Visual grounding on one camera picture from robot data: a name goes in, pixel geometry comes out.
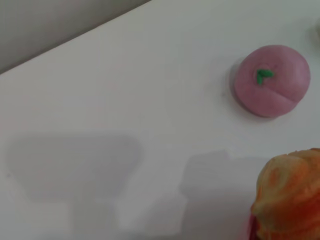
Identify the pink plastic bowl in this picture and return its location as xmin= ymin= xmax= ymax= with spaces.
xmin=246 ymin=214 xmax=258 ymax=240

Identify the orange striped long bread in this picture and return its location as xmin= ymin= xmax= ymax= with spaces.
xmin=250 ymin=147 xmax=320 ymax=240

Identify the pink peach toy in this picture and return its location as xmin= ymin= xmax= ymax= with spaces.
xmin=233 ymin=44 xmax=312 ymax=119

